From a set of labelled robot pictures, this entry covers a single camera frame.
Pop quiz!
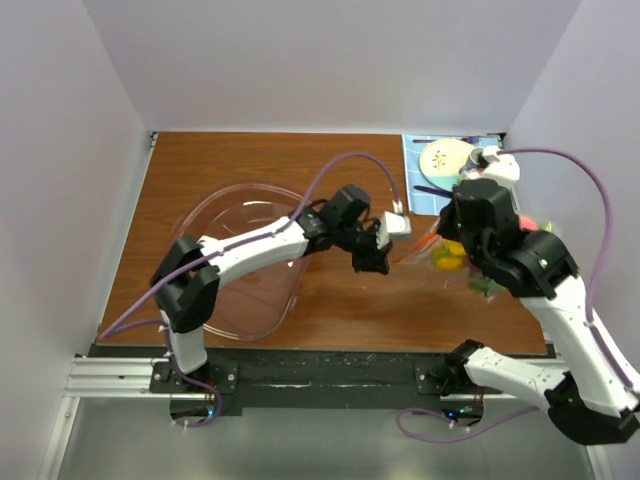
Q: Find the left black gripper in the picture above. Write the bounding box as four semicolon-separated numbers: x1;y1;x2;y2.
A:
333;217;391;273

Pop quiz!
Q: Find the clear zip top bag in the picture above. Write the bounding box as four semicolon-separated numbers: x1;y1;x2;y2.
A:
391;215;561;304

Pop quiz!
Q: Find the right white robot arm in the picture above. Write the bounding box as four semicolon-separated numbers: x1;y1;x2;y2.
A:
437;179;639;446

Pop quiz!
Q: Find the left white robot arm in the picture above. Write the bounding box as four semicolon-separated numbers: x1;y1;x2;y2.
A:
150;185;411;392

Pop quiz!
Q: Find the pink fake peach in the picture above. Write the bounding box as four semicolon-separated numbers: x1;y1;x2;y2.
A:
519;215;538;232

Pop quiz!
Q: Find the orange fake fruit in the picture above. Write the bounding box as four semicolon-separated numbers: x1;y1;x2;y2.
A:
431;240;467;272

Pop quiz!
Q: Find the green fake pepper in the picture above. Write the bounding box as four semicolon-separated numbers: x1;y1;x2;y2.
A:
468;272;504;297

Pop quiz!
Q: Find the grey white mug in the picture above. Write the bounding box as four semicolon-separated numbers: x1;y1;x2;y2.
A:
458;147;488;178

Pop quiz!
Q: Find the blue checkered cloth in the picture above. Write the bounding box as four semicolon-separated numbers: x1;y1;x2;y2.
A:
402;134;503;216

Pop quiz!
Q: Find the cream floral plate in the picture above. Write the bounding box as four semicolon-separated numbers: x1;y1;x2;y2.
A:
419;139;475;178

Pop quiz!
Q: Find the clear plastic bowl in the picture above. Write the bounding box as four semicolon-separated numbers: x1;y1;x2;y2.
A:
169;180;310;341

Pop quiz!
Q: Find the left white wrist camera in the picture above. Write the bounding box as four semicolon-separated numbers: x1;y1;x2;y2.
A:
376;211;412;250

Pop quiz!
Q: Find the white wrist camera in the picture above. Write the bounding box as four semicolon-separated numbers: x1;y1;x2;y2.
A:
376;211;412;250
481;146;521;189

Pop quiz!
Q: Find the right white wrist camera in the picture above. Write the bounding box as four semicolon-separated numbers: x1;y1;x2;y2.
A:
481;146;521;189

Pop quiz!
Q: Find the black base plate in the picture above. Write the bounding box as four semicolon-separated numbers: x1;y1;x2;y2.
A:
149;346;505;417

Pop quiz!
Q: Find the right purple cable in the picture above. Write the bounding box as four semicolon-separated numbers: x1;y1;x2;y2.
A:
395;146;640;444

